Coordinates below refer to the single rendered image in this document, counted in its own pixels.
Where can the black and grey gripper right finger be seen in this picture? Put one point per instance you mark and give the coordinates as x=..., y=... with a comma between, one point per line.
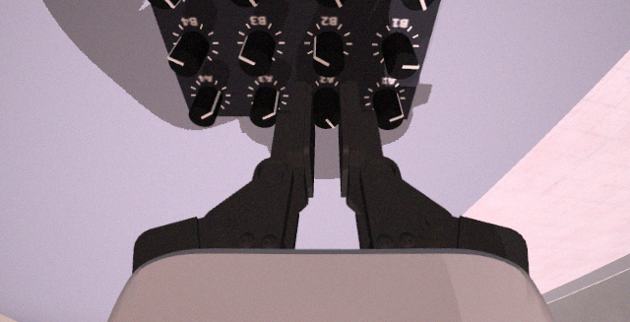
x=398, y=216

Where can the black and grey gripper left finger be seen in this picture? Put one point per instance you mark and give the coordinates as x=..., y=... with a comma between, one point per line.
x=264, y=213

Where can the black knob box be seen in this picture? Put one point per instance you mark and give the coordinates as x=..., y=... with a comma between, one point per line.
x=380, y=39

